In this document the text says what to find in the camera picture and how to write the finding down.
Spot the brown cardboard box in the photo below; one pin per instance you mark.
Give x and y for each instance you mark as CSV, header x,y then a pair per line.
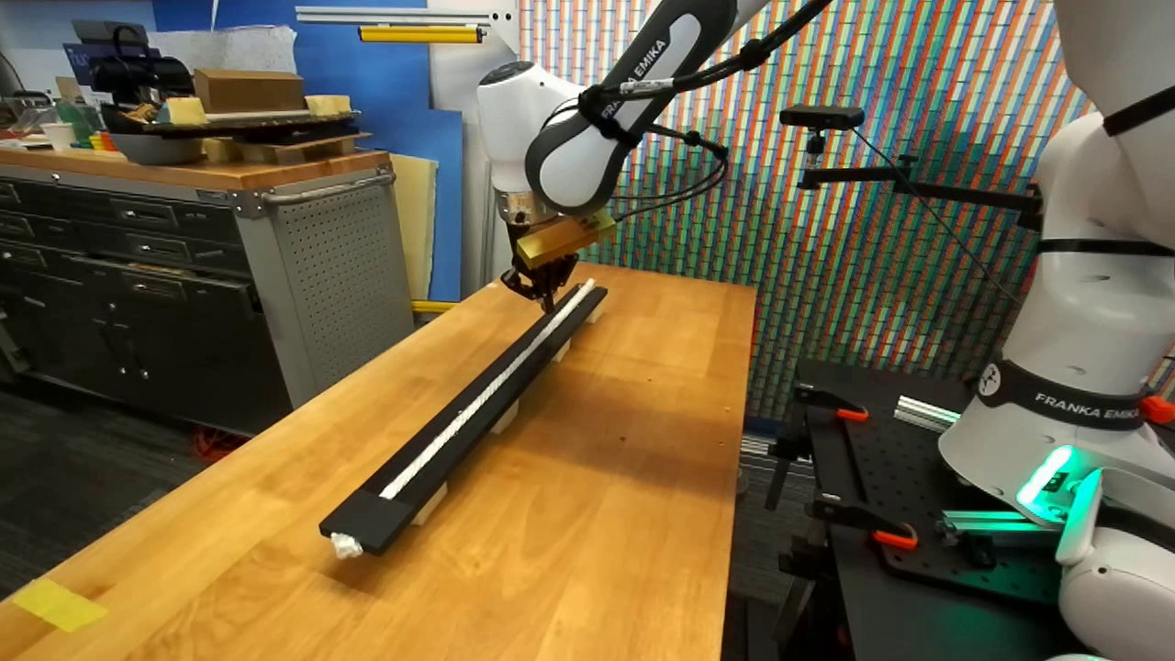
x,y
251,92

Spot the grey perforated metal cabinet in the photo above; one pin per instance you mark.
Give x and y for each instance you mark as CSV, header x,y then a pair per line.
x,y
318,282

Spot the black breadboard base table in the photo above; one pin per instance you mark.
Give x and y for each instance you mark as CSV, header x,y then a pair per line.
x,y
904,619

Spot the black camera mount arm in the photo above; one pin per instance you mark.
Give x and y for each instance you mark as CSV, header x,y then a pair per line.
x,y
856,177

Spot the wooden cabinet top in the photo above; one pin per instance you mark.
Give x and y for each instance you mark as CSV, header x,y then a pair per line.
x,y
185,169

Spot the yellow tape patch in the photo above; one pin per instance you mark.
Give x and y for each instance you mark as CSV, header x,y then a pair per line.
x,y
57,609

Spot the yellow floor strip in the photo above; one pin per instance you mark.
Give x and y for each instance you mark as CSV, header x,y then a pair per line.
x,y
431,311

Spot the black equipment pile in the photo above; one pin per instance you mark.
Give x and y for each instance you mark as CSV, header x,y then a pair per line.
x,y
121,59

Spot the yellow wrist camera mount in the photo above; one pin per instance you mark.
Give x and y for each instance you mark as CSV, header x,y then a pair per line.
x,y
558,240

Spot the perforated backdrop panel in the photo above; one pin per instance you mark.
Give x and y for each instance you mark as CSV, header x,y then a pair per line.
x,y
856,316

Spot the yellow bar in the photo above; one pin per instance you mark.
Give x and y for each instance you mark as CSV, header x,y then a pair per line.
x,y
425,33

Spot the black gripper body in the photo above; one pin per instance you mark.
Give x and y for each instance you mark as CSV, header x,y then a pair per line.
x,y
536,282

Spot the black exterior camera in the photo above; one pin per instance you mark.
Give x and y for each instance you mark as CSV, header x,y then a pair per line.
x,y
822,118

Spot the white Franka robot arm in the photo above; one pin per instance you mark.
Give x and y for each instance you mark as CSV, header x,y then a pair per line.
x,y
1104,306

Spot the silver aluminium extrusion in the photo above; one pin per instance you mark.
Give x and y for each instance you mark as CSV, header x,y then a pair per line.
x,y
922,413

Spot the teal green object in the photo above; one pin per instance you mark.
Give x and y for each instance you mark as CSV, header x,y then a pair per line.
x,y
80,124

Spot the long black grooved rail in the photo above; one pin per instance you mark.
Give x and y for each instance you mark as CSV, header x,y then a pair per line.
x,y
378,524

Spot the beige foam panel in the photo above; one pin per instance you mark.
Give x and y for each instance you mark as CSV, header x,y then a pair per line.
x,y
413,223

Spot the wooden support block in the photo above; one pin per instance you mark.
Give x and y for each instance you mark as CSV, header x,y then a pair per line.
x,y
287,147

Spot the yellow foam block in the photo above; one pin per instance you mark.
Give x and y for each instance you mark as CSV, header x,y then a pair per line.
x,y
185,112
333,107

